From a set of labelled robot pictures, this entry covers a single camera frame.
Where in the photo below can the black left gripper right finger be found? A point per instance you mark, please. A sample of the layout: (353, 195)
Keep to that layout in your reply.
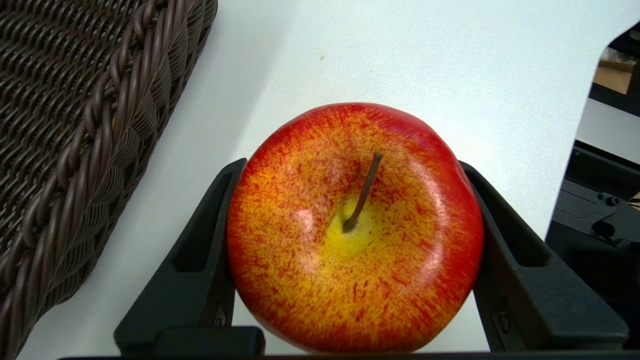
(530, 290)

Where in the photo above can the dark brown wicker basket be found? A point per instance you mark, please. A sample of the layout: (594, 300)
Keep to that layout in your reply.
(65, 140)

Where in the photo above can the brown cardboard box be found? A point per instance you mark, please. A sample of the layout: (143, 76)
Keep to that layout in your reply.
(614, 77)

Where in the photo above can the red yellow apple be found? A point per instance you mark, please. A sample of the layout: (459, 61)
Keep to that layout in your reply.
(355, 235)

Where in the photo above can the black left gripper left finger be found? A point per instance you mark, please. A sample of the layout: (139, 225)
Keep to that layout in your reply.
(195, 270)

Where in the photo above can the black machine frame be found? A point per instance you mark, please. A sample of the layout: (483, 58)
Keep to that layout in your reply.
(600, 240)

